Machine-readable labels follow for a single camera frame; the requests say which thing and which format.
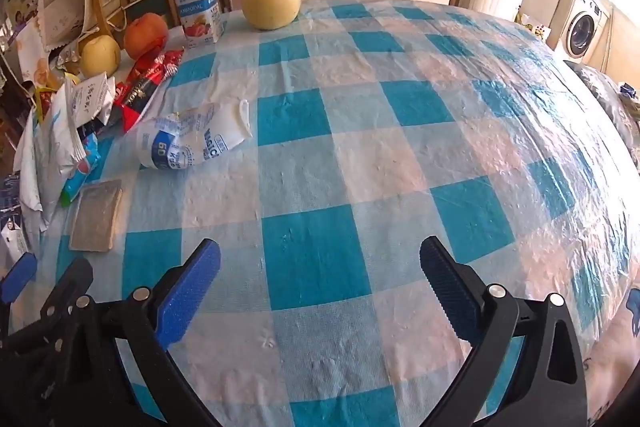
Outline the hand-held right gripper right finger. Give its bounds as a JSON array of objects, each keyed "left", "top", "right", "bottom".
[{"left": 419, "top": 236, "right": 588, "bottom": 427}]

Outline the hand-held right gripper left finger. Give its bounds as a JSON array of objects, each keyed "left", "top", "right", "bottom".
[{"left": 65, "top": 238, "right": 223, "bottom": 427}]

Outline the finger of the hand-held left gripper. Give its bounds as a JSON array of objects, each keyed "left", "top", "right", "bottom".
[
  {"left": 39, "top": 257, "right": 95, "bottom": 323},
  {"left": 0, "top": 252, "right": 39, "bottom": 308}
]

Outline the blue cow snack packet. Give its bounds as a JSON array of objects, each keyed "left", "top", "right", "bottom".
[{"left": 61, "top": 134, "right": 103, "bottom": 208}]

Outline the white foil bag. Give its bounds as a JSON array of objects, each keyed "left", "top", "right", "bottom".
[{"left": 14, "top": 79, "right": 88, "bottom": 233}]

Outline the clear white snack packet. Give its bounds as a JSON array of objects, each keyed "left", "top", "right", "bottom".
[{"left": 136, "top": 99, "right": 253, "bottom": 171}]

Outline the dark red snack wrapper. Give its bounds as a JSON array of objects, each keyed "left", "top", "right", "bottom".
[{"left": 112, "top": 69, "right": 168, "bottom": 135}]

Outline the blue checked tablecloth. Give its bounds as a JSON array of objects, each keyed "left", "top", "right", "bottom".
[{"left": 10, "top": 0, "right": 640, "bottom": 427}]

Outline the white printed paper packet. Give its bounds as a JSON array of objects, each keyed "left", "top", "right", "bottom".
[{"left": 65, "top": 74, "right": 117, "bottom": 128}]

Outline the yellow pear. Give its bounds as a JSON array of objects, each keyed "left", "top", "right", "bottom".
[
  {"left": 80, "top": 36, "right": 122, "bottom": 78},
  {"left": 242, "top": 0, "right": 302, "bottom": 31}
]

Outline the printed blanket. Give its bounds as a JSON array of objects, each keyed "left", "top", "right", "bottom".
[{"left": 565, "top": 61, "right": 640, "bottom": 142}]

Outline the red apple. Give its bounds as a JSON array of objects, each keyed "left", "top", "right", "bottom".
[{"left": 123, "top": 13, "right": 169, "bottom": 60}]

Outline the wooden chair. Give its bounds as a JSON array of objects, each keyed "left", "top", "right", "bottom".
[{"left": 82, "top": 0, "right": 132, "bottom": 55}]

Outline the white yogurt drink bottle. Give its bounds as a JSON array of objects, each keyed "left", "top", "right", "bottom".
[{"left": 171, "top": 0, "right": 224, "bottom": 49}]

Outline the washing machine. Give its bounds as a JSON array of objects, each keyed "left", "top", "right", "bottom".
[{"left": 556, "top": 0, "right": 615, "bottom": 64}]

